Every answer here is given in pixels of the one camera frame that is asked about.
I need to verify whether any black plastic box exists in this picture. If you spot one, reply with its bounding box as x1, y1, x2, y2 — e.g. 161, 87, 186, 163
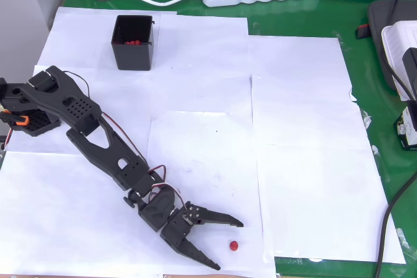
110, 14, 156, 72

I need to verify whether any white paper sheet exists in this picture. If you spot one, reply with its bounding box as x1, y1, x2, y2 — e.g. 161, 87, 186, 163
150, 68, 255, 115
145, 109, 266, 261
158, 14, 250, 79
250, 73, 371, 148
255, 143, 408, 265
246, 34, 358, 104
35, 6, 179, 72
4, 64, 156, 156
0, 150, 278, 278

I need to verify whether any black red small clip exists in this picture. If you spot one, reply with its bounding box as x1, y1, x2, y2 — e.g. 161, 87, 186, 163
354, 24, 371, 41

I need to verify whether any white plastic container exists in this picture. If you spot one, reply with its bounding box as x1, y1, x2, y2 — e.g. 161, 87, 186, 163
381, 20, 417, 102

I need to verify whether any dark grey monitor base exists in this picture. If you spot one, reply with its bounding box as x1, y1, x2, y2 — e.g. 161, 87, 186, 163
367, 0, 417, 92

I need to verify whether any red white servo cable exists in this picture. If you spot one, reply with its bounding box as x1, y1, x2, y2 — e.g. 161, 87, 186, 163
149, 182, 190, 215

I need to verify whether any thick black cable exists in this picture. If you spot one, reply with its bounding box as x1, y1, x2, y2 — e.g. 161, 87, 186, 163
375, 180, 417, 278

